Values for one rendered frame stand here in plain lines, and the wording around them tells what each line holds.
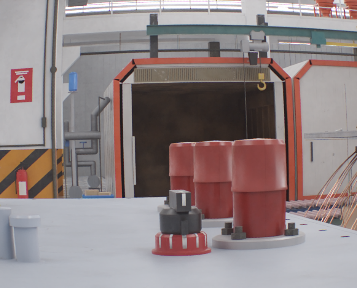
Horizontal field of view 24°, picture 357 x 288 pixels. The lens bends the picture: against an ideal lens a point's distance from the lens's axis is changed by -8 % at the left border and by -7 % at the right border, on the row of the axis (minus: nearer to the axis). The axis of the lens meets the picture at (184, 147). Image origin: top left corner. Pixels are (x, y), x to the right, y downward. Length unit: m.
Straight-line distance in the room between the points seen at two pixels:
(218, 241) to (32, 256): 0.26
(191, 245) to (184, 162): 0.71
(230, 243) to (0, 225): 0.30
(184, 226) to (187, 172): 0.72
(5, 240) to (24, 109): 10.70
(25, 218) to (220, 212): 0.53
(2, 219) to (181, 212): 0.22
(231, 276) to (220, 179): 0.58
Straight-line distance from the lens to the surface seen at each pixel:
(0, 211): 0.99
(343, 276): 0.81
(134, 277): 0.87
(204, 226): 1.40
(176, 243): 1.04
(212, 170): 1.42
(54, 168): 11.61
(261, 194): 1.10
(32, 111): 11.68
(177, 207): 1.04
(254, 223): 1.10
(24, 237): 0.97
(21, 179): 11.52
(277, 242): 1.08
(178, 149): 1.75
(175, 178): 1.76
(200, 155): 1.43
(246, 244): 1.08
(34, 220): 0.97
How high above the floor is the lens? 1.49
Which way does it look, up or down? level
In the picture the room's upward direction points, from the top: 2 degrees counter-clockwise
